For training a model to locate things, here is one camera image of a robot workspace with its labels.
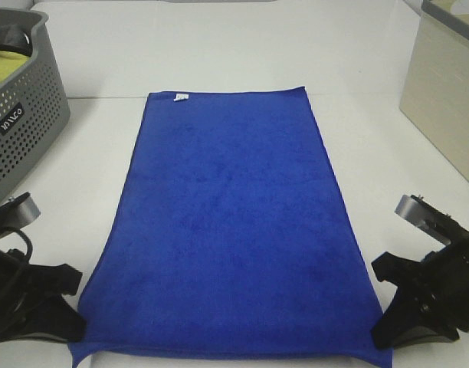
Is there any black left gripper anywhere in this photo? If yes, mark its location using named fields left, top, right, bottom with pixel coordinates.
left=0, top=226, right=86, bottom=343

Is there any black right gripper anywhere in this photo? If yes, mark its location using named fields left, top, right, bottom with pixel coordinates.
left=371, top=238, right=469, bottom=350

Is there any blue microfibre towel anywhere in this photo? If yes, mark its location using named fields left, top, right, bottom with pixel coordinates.
left=69, top=87, right=392, bottom=367

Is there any grey perforated plastic basket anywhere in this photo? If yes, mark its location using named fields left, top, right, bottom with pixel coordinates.
left=0, top=8, right=71, bottom=202

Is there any beige storage box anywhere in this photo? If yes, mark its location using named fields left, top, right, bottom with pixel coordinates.
left=399, top=1, right=469, bottom=182

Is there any yellow-green towel in basket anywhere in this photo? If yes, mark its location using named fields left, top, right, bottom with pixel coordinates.
left=0, top=51, right=29, bottom=83

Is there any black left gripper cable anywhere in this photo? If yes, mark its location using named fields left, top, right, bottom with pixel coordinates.
left=0, top=226, right=34, bottom=277

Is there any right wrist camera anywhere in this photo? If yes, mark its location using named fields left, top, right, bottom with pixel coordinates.
left=395, top=195, right=469, bottom=246

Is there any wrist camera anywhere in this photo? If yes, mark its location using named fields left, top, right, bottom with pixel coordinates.
left=395, top=195, right=469, bottom=246
left=2, top=192, right=41, bottom=229

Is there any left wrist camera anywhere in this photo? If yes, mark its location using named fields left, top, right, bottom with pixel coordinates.
left=2, top=192, right=41, bottom=229

